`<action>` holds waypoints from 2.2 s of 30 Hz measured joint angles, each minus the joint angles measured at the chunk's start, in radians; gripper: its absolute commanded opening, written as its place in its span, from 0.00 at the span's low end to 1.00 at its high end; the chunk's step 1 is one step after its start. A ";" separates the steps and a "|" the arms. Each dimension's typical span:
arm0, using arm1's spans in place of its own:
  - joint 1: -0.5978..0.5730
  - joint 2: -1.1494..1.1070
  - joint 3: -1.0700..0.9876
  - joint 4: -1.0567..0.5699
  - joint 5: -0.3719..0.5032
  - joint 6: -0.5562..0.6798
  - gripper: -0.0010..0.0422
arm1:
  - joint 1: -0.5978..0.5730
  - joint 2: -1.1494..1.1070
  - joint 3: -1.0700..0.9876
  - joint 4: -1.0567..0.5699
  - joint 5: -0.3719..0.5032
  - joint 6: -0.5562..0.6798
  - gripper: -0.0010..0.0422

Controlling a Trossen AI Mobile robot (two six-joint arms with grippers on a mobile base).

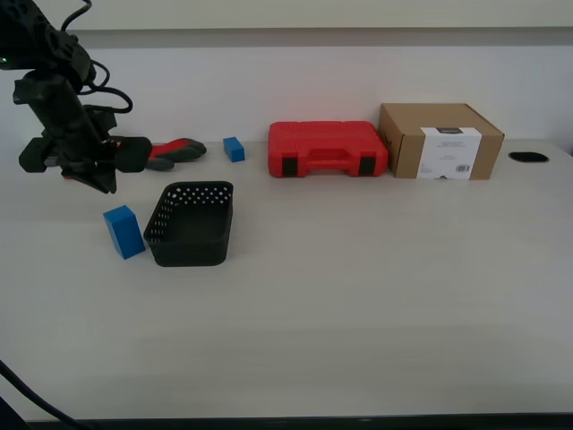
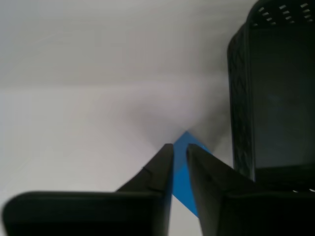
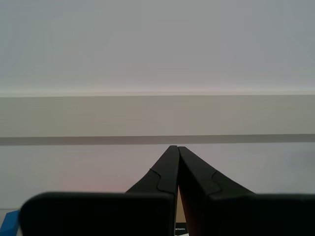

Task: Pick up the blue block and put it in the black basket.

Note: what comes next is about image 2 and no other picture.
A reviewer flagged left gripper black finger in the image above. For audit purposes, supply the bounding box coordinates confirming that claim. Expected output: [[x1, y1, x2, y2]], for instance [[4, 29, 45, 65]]
[[186, 143, 315, 236], [0, 143, 174, 236]]

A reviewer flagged blue block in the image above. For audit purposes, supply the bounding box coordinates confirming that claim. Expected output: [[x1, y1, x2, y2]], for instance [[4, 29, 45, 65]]
[[170, 131, 214, 219]]

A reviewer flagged black plastic basket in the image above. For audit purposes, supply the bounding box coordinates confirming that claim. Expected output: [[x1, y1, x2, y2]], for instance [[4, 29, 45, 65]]
[[226, 0, 315, 194]]

